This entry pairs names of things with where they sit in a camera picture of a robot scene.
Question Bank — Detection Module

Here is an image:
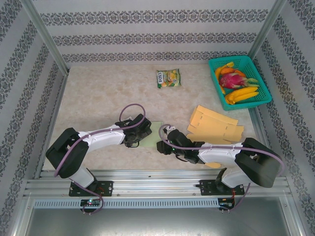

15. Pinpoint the yellow toy banana bunch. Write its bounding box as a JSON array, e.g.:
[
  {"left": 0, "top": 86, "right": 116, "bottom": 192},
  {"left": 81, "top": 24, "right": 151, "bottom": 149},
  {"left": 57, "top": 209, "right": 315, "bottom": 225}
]
[{"left": 224, "top": 86, "right": 259, "bottom": 105}]

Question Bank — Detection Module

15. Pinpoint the orange paper box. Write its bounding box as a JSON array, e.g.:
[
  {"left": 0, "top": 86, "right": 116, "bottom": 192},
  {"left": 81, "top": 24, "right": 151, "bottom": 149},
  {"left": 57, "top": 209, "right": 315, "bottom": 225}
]
[{"left": 186, "top": 105, "right": 245, "bottom": 170}]

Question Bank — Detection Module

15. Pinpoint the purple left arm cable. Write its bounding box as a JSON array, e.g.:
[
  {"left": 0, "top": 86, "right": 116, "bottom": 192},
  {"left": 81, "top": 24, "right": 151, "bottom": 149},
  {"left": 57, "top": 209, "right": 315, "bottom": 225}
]
[{"left": 54, "top": 103, "right": 147, "bottom": 216}]

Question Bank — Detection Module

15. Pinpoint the pink toy dragon fruit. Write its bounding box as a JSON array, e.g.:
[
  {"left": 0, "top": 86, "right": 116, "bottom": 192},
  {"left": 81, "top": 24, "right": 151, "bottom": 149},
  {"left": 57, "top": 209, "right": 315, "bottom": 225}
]
[{"left": 219, "top": 70, "right": 248, "bottom": 90}]

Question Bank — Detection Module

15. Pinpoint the teal plastic basket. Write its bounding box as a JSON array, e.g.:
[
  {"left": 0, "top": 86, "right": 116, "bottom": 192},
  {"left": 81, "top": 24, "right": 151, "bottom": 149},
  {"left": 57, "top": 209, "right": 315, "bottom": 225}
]
[{"left": 208, "top": 55, "right": 273, "bottom": 111}]

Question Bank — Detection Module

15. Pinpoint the orange crescent toy fruit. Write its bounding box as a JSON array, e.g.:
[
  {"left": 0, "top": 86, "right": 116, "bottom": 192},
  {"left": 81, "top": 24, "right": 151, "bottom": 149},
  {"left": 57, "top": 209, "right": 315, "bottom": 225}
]
[{"left": 214, "top": 66, "right": 226, "bottom": 94}]

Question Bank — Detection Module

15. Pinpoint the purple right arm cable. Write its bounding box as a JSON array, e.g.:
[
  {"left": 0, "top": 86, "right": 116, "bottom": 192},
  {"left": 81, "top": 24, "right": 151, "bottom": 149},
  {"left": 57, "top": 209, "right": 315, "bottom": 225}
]
[{"left": 158, "top": 124, "right": 286, "bottom": 214}]

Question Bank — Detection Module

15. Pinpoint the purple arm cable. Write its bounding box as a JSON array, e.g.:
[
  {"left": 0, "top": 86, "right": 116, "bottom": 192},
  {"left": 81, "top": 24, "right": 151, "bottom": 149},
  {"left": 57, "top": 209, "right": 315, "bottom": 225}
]
[
  {"left": 54, "top": 103, "right": 147, "bottom": 216},
  {"left": 158, "top": 124, "right": 286, "bottom": 214}
]

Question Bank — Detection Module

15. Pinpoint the green paper box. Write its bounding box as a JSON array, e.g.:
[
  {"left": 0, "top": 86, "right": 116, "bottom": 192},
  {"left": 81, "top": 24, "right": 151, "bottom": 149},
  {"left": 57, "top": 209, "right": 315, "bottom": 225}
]
[{"left": 139, "top": 120, "right": 164, "bottom": 148}]

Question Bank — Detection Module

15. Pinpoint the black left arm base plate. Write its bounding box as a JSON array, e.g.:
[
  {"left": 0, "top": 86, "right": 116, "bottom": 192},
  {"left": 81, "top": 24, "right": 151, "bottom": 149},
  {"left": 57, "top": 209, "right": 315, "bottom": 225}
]
[{"left": 68, "top": 181, "right": 114, "bottom": 197}]

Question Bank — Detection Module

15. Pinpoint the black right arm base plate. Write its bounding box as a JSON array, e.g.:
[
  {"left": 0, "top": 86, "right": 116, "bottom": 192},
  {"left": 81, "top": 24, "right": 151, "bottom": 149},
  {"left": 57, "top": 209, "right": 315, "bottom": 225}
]
[{"left": 198, "top": 179, "right": 246, "bottom": 197}]

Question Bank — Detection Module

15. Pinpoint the grey metal sheet panel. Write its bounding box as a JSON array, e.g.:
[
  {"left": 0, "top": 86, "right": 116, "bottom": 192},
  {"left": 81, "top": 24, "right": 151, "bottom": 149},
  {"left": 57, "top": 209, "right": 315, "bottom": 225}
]
[{"left": 24, "top": 207, "right": 300, "bottom": 236}]

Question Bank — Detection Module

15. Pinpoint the green yellow candy bag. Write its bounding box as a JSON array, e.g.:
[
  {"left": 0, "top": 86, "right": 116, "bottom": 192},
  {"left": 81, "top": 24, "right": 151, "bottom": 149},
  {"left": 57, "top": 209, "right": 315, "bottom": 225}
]
[{"left": 156, "top": 68, "right": 182, "bottom": 89}]

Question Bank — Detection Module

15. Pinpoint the grey slotted cable duct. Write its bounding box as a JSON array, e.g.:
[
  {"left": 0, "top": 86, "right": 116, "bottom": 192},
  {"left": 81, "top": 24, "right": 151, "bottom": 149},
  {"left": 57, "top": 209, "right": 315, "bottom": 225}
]
[{"left": 33, "top": 198, "right": 220, "bottom": 209}]

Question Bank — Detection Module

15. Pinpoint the aluminium corner post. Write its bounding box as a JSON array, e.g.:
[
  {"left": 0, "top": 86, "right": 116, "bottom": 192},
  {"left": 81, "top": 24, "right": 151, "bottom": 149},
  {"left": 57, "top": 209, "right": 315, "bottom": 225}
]
[
  {"left": 247, "top": 0, "right": 287, "bottom": 59},
  {"left": 19, "top": 0, "right": 70, "bottom": 74}
]

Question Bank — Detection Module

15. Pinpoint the aluminium mounting rail frame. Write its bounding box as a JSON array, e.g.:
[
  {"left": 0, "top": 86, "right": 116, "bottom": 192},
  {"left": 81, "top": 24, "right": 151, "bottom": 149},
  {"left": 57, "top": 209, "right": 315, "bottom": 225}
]
[{"left": 23, "top": 169, "right": 293, "bottom": 197}]

